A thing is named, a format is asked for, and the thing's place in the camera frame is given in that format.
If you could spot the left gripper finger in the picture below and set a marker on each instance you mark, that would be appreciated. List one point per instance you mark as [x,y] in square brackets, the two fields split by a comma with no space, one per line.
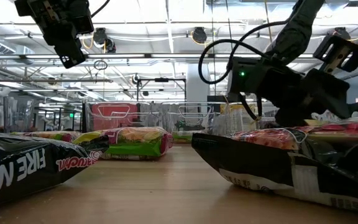
[70,54]

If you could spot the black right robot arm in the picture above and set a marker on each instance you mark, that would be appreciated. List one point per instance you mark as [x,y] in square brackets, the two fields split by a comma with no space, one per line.
[294,31]

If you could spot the black metal gantry frame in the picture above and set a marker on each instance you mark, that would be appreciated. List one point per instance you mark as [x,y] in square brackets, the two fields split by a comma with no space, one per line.
[162,80]

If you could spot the red board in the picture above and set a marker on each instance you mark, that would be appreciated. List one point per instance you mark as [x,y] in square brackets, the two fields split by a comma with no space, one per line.
[104,121]

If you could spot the clear plastic cup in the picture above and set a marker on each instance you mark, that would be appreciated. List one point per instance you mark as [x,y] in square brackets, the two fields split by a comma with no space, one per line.
[17,115]

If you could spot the floral patterned cloth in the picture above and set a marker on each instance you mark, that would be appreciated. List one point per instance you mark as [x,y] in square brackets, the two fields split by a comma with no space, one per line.
[322,115]

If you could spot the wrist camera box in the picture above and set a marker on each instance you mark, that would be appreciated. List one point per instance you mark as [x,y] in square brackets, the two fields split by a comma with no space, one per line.
[353,49]
[33,9]

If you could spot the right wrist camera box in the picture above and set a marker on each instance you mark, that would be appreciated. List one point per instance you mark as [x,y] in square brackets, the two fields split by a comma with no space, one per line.
[353,49]

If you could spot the small black ceiling reel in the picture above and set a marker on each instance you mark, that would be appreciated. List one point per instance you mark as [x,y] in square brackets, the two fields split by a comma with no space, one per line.
[136,78]

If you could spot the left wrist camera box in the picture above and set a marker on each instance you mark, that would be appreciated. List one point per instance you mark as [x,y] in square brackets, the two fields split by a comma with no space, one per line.
[33,9]

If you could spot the black fire noodle pack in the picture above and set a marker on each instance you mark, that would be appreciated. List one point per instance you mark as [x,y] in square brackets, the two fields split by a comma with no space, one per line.
[259,161]
[26,168]

